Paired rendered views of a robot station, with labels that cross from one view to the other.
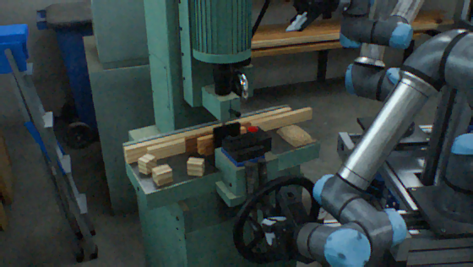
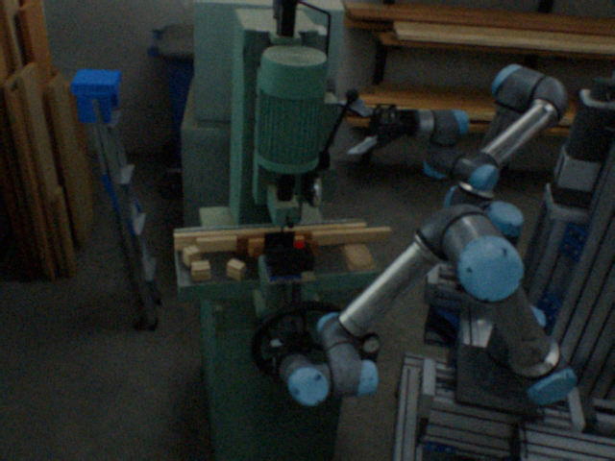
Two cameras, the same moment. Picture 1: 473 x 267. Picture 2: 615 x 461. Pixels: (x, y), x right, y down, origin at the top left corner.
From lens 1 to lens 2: 0.62 m
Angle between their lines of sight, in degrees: 12
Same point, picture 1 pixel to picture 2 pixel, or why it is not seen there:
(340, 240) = (299, 376)
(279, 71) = not seen: hidden behind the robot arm
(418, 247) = (441, 407)
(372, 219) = (345, 366)
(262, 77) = (421, 151)
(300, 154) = (355, 279)
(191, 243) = (222, 343)
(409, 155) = not seen: hidden behind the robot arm
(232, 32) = (292, 144)
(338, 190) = (332, 330)
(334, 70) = (523, 158)
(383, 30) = (463, 168)
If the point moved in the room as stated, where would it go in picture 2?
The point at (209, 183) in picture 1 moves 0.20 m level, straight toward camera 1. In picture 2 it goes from (246, 289) to (226, 334)
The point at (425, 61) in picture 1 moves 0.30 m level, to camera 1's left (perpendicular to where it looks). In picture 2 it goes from (431, 230) to (294, 201)
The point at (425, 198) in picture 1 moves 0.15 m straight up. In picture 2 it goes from (468, 359) to (481, 318)
